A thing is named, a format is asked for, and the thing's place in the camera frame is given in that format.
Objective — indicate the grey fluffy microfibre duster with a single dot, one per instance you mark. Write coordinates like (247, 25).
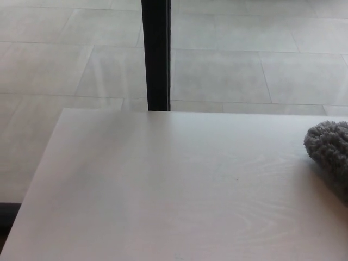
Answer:
(330, 146)

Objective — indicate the black vertical window frame post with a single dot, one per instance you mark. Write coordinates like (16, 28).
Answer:
(157, 54)

